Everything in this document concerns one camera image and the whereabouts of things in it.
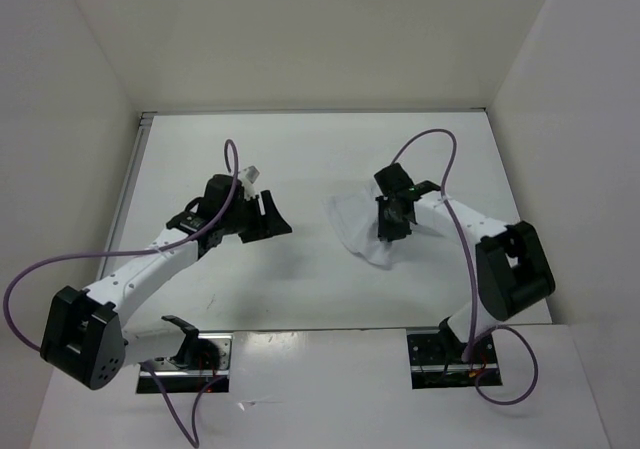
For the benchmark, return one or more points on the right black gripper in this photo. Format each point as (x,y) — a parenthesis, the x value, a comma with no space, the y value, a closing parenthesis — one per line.
(384,230)

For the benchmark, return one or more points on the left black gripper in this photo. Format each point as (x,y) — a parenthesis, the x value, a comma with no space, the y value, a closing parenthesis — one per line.
(271,224)

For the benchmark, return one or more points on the white skirt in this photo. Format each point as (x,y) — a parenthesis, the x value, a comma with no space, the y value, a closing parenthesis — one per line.
(354,219)

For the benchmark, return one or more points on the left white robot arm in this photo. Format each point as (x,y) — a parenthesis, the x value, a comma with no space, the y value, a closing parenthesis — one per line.
(85,335)

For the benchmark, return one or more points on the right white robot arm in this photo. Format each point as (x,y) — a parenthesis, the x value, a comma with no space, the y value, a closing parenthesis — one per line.
(509,266)

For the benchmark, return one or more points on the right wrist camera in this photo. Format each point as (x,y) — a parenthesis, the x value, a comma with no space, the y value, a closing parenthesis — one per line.
(423,188)

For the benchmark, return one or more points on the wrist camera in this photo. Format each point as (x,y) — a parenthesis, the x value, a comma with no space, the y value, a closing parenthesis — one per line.
(423,188)
(248,176)

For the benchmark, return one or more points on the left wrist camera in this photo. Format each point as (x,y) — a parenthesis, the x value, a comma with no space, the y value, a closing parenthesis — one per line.
(248,176)

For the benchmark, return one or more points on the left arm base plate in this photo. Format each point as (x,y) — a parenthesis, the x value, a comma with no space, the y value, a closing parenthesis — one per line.
(209,369)

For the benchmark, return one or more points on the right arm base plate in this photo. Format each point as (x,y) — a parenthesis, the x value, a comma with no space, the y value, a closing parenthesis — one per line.
(432,368)

